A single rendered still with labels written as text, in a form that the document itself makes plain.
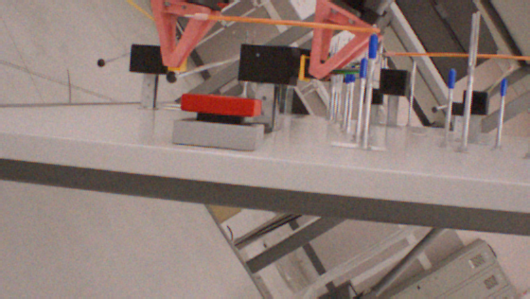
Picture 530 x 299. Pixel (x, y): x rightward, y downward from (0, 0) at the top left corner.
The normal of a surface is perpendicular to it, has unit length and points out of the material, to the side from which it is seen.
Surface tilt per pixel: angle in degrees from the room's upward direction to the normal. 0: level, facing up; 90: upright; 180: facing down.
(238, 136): 90
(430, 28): 90
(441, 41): 90
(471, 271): 90
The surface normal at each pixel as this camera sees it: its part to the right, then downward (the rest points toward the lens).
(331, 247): -0.16, -0.07
